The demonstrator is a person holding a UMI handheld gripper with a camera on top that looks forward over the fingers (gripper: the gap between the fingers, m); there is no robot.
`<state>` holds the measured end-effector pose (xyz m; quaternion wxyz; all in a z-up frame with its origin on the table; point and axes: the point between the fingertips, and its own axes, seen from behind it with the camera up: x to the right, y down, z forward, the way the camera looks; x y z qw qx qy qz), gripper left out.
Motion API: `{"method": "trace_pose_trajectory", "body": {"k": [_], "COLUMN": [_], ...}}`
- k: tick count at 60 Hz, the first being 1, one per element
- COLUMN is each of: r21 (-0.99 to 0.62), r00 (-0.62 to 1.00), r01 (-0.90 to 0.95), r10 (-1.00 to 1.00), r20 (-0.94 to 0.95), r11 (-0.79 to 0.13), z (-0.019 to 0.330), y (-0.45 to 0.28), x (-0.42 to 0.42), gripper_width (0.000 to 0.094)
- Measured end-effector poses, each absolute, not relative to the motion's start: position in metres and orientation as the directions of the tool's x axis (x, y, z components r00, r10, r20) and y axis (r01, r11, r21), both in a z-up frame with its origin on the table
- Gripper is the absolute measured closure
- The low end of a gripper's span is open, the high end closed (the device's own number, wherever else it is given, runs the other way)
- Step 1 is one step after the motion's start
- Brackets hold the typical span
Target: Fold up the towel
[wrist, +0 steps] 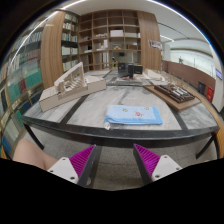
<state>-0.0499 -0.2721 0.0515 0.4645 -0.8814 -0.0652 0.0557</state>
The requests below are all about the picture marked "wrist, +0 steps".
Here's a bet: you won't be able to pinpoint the wooden wall bookshelf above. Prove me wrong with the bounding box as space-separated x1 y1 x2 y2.
40 9 161 88

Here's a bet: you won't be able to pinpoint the brown architectural model on board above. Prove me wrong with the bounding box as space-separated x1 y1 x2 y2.
144 84 201 112

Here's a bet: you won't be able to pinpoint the light blue towel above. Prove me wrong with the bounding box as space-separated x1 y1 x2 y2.
105 105 163 125

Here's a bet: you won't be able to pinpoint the bookshelf with teal books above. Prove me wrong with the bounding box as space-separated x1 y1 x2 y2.
0 21 45 159

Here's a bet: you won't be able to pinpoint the person's bare knee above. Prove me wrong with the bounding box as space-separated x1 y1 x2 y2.
13 139 57 170

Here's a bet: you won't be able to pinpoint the marble table with black frame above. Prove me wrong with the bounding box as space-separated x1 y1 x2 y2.
20 69 221 160

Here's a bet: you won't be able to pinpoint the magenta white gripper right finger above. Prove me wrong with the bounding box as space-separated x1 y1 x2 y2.
133 144 181 185

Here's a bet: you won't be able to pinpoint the black box models on table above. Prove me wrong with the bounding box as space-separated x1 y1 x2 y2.
118 62 143 79

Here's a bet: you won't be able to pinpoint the small pale architectural model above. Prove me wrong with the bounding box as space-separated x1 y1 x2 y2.
144 69 165 81

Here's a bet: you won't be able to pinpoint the white architectural building model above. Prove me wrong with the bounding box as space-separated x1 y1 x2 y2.
39 62 106 112

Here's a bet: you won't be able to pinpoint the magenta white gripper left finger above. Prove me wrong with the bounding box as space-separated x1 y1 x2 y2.
48 145 102 187

